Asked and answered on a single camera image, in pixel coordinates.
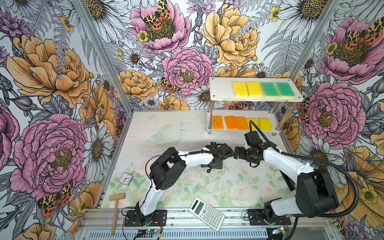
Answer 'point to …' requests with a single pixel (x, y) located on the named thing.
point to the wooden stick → (115, 197)
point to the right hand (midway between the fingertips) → (241, 159)
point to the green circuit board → (152, 231)
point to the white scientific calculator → (207, 213)
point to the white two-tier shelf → (278, 107)
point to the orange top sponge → (241, 123)
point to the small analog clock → (126, 178)
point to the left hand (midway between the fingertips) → (210, 166)
